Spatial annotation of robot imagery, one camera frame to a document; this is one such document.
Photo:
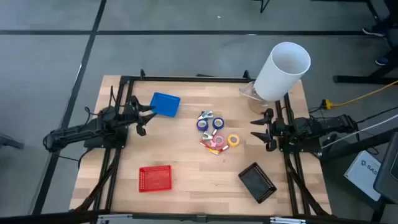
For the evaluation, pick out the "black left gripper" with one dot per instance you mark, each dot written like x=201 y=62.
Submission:
x=132 y=113

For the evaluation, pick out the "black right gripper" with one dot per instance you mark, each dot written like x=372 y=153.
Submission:
x=273 y=129

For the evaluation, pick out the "yellow tape roll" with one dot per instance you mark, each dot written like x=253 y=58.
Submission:
x=229 y=140

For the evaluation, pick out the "red mini stapler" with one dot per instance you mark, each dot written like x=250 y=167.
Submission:
x=224 y=148
x=204 y=144

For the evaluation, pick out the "blue tape roll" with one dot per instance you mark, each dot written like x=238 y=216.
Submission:
x=214 y=123

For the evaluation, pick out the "yellow mini stapler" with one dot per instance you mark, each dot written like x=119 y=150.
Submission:
x=214 y=152

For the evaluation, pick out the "purple tape roll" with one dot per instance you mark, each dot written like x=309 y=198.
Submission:
x=198 y=125

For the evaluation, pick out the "light grey staple remover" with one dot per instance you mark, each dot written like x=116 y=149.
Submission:
x=207 y=136

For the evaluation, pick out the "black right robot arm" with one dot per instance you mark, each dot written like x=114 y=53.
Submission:
x=329 y=123

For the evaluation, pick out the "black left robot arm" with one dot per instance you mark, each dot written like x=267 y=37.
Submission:
x=71 y=133

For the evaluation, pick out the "blue plastic basket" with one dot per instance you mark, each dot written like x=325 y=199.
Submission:
x=164 y=104

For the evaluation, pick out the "black plastic basket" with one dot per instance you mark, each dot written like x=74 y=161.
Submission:
x=256 y=182

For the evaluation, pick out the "table lamp white shade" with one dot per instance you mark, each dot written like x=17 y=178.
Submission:
x=280 y=71

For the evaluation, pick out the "red plastic basket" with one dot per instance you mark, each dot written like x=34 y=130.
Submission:
x=155 y=179

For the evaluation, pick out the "white cardboard box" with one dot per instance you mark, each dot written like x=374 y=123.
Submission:
x=362 y=174

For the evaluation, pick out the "black tripod leg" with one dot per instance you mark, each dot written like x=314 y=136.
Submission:
x=263 y=6

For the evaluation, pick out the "dark computer monitor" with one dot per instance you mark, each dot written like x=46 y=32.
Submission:
x=388 y=174

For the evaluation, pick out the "person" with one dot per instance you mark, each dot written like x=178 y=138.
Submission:
x=373 y=32

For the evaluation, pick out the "black aluminium table frame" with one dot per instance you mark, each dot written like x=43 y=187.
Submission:
x=186 y=79

